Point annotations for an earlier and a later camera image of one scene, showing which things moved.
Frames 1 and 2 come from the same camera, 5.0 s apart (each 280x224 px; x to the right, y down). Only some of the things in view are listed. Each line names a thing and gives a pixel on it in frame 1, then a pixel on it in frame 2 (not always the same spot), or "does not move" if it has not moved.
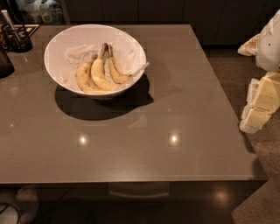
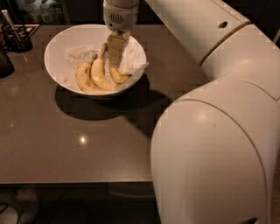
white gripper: (269, 44) to (120, 17)
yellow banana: (97, 71) does not move
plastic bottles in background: (40, 11) does not move
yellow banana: (115, 73) does not move
